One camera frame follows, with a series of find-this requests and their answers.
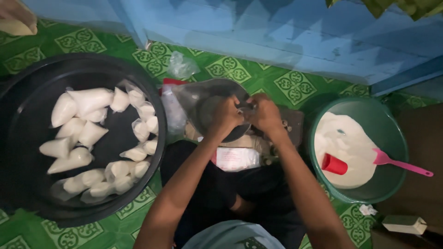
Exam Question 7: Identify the crumpled white paper scrap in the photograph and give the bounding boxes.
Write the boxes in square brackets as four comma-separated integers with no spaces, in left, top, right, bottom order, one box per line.
[359,204,378,216]

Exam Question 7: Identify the large black basin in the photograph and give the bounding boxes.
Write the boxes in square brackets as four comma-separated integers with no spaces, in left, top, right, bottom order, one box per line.
[0,53,168,228]

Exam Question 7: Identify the brown wooden board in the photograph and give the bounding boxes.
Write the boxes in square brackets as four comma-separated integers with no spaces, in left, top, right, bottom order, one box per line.
[273,107,305,147]

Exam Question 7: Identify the person's light blue shirt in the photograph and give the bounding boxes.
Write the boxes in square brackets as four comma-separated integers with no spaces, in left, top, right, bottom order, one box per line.
[181,220,286,249]

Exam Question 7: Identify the person's left hand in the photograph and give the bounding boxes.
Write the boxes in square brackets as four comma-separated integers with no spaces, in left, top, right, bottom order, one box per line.
[211,95,244,138]

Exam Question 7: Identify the pink plastic spatula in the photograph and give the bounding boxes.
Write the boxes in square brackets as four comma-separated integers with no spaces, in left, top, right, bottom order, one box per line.
[372,148,434,178]

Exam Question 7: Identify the person's right hand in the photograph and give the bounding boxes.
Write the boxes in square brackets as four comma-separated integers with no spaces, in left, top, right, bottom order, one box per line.
[244,93,282,137]

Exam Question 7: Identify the clear plastic bag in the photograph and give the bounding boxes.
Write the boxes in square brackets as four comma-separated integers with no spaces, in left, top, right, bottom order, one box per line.
[172,78,257,143]
[168,51,201,81]

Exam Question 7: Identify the white packet with red print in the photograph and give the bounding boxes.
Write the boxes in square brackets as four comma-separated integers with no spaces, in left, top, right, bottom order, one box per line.
[211,147,261,173]

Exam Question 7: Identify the pile of white filled bags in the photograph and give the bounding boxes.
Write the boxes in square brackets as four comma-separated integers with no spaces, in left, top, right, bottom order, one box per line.
[39,80,160,205]

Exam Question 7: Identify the green plastic bucket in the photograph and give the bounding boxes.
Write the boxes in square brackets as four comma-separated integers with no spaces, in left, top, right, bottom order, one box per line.
[308,97,410,205]

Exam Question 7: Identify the white rectangular block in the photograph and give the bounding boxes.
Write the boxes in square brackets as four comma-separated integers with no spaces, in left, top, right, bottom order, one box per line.
[382,215,428,235]

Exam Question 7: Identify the crumpled clear plastic bag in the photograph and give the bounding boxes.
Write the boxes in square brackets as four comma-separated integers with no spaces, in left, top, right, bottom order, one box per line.
[168,51,201,81]

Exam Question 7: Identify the person's black trousers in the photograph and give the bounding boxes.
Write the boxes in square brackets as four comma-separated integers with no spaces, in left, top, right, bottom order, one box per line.
[160,140,308,249]

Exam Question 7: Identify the red plastic cup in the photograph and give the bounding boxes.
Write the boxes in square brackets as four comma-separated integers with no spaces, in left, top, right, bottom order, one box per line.
[321,153,348,175]

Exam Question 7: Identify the white batter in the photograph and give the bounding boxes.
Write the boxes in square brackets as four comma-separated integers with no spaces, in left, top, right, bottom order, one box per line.
[314,111,378,190]

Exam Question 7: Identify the pack of clear plastic bags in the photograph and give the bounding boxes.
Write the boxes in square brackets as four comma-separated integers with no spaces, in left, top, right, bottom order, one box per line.
[159,78,189,136]

